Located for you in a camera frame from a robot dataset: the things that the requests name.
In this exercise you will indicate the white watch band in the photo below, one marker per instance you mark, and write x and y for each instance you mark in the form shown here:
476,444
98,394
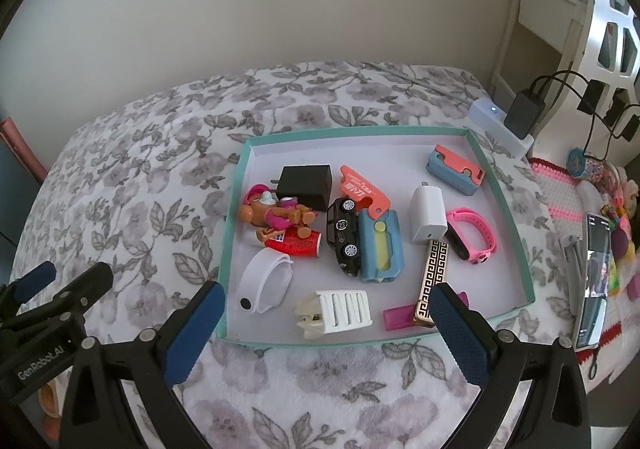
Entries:
264,281

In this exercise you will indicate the orange plastic clip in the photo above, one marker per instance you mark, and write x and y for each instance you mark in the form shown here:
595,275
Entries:
365,195

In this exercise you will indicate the person left hand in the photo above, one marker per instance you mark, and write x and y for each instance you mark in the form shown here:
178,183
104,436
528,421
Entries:
48,400

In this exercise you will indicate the pink rolled mat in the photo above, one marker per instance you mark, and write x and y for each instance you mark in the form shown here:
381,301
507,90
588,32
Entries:
12,137

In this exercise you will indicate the red white tube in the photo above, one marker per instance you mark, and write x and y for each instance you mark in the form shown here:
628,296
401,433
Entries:
290,244

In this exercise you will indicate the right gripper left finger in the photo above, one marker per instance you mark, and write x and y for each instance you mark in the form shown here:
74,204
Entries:
97,413

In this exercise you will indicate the blue case yellow insert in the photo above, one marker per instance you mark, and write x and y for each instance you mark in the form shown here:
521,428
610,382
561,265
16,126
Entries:
381,254

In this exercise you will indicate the white shelf unit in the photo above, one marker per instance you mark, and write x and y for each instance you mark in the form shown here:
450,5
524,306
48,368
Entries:
584,56

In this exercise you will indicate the colourful toy pile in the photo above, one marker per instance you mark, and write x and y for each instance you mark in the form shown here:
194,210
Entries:
584,187

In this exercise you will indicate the pink smart watch band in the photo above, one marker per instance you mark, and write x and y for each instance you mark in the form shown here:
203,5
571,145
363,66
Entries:
470,236

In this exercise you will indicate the white charger with cable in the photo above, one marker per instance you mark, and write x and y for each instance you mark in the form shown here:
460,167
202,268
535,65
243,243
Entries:
427,214

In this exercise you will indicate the white plastic socket frame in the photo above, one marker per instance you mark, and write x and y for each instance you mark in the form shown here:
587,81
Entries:
333,311

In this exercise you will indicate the dark blue cabinet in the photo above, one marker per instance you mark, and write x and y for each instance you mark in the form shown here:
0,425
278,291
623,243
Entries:
18,190

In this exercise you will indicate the teal white tray box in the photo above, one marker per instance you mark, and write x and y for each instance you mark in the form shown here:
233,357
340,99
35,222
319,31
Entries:
394,159

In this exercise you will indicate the purple pink usb stick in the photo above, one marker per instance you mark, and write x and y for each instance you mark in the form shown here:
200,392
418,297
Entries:
404,317

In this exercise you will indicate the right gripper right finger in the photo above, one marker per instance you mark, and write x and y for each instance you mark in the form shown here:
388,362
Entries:
555,412

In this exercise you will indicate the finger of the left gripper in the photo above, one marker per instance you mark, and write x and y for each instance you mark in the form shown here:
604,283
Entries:
82,288
33,282

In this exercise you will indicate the black power adapter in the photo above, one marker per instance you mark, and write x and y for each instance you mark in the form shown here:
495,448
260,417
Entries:
310,185

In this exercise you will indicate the pink blue case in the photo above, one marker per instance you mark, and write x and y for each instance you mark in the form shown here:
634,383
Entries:
457,172

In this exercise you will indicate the paw patrol dog toy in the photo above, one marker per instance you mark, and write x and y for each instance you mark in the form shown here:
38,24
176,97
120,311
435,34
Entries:
271,216

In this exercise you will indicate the greek key pattern lighter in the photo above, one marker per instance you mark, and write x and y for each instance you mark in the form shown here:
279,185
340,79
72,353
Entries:
436,260

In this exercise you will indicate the black adapter on shelf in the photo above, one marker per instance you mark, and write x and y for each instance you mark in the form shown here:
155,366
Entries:
523,114

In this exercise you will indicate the black toy car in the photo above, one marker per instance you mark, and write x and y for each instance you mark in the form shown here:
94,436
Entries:
343,236

